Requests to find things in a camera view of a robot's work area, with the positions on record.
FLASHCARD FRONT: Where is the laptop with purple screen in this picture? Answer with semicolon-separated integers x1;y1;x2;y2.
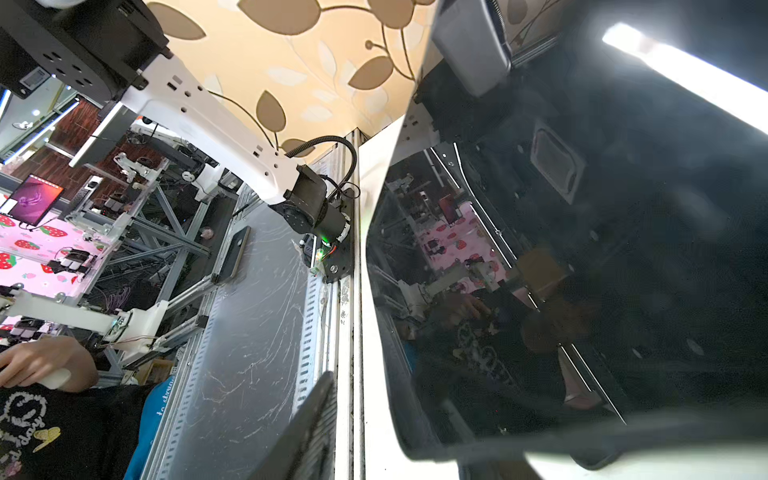
1;174;64;227

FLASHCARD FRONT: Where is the person hand outside cell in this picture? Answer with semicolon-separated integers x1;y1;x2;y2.
1;336;99;393

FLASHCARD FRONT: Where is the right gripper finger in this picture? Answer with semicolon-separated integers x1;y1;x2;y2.
250;371;336;480

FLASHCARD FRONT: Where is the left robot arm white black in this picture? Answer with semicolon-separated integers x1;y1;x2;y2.
1;1;358;283

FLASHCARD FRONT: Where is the phone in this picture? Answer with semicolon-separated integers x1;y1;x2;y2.
366;1;767;469

